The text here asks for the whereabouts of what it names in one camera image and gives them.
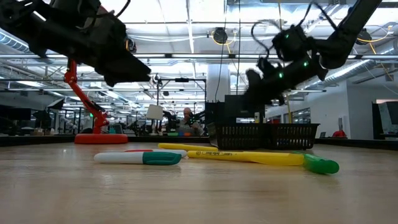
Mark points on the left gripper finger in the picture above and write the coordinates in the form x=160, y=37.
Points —
x=130, y=67
x=119, y=82

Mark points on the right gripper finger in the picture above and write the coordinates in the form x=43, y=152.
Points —
x=252, y=85
x=269, y=95

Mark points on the yellow slim highlighter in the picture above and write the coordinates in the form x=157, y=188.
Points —
x=186, y=147
x=242, y=156

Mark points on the white marker red cap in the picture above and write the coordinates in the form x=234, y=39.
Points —
x=138, y=150

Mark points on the white marker green cap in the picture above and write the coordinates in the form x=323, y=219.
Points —
x=136, y=158

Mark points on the green slim highlighter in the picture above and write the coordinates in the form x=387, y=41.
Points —
x=321, y=165

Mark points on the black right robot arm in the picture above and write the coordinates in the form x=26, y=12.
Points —
x=345, y=31

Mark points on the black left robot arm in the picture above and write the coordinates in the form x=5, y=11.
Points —
x=25, y=28

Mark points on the black equipment box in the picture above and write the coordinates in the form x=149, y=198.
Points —
x=233, y=109

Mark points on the white table lamp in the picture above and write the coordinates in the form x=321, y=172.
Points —
x=155, y=112

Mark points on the black mesh plastic basket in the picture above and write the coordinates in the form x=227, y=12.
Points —
x=236, y=135
x=290, y=136

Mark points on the red desk lamp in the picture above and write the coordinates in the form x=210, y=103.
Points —
x=99, y=138

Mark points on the red object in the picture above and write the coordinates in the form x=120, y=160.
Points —
x=339, y=133

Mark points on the person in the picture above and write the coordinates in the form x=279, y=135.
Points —
x=188, y=124

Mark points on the black gantry frame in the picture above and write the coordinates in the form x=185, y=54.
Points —
x=182, y=80

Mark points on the grey ceiling duct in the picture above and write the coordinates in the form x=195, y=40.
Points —
x=357, y=70

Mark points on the black metal table frame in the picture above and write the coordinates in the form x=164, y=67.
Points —
x=31, y=140

